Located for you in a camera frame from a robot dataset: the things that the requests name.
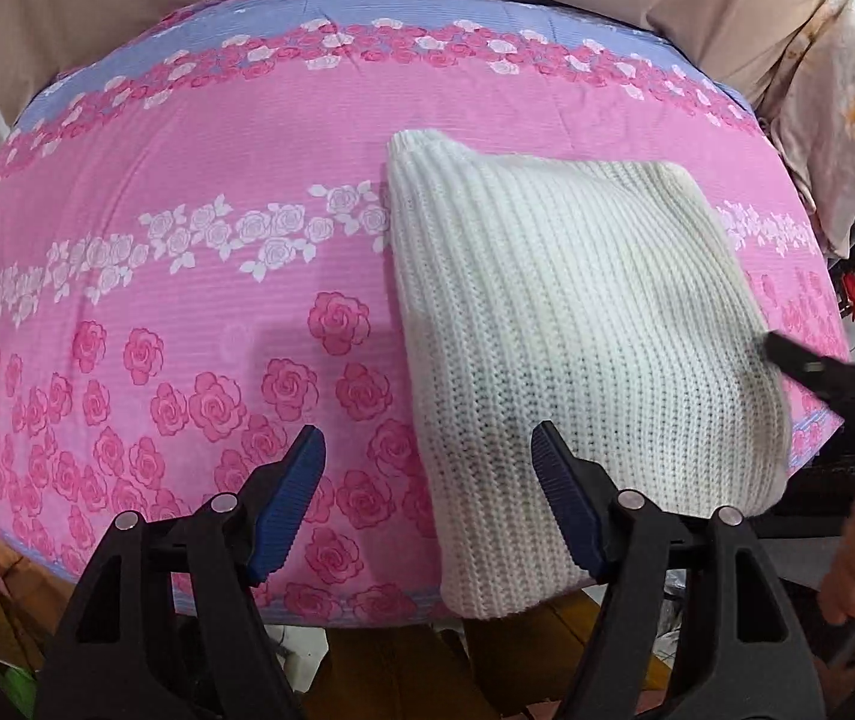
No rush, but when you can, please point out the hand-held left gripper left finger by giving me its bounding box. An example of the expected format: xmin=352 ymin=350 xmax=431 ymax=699
xmin=32 ymin=424 xmax=327 ymax=720

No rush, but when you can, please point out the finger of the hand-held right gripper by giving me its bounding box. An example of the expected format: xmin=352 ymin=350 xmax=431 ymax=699
xmin=763 ymin=330 xmax=855 ymax=467

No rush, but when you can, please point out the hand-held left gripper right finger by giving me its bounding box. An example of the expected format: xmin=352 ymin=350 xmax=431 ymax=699
xmin=529 ymin=420 xmax=827 ymax=720

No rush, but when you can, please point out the white red navy knit sweater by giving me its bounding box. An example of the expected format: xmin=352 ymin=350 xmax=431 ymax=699
xmin=384 ymin=129 xmax=794 ymax=622

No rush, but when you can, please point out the floral pillow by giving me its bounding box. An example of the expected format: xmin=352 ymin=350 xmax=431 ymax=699
xmin=753 ymin=0 xmax=855 ymax=260

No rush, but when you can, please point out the pink floral bed sheet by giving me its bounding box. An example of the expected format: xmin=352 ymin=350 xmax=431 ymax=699
xmin=0 ymin=0 xmax=852 ymax=627

